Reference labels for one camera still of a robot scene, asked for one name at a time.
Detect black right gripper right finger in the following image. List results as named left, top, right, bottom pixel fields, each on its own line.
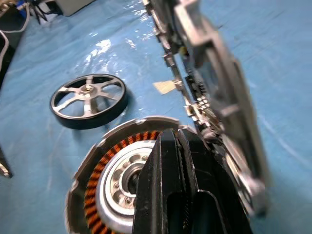
left=177, top=128, right=254, bottom=234

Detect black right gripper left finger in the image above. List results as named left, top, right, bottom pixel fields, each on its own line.
left=131, top=129, right=196, bottom=234

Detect silver motor housing copper windings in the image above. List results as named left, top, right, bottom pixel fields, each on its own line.
left=64, top=116, right=213, bottom=234

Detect grey hinged motor lid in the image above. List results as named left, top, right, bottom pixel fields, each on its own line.
left=143, top=0, right=272, bottom=218

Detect black-rimmed silver spoked rotor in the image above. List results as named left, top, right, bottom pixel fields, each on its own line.
left=50, top=74, right=129, bottom=131

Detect cream tape scrap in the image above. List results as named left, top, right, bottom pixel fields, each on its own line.
left=153, top=79, right=176, bottom=95

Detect blue plastic table cover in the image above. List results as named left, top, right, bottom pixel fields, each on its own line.
left=0, top=0, right=312, bottom=234

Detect grey box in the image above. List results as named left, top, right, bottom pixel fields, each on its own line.
left=55, top=0, right=97, bottom=17

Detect black tripod stand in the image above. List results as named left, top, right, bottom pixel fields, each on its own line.
left=30, top=0, right=51, bottom=25

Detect white cable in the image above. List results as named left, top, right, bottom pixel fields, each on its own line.
left=0, top=0, right=32, bottom=34

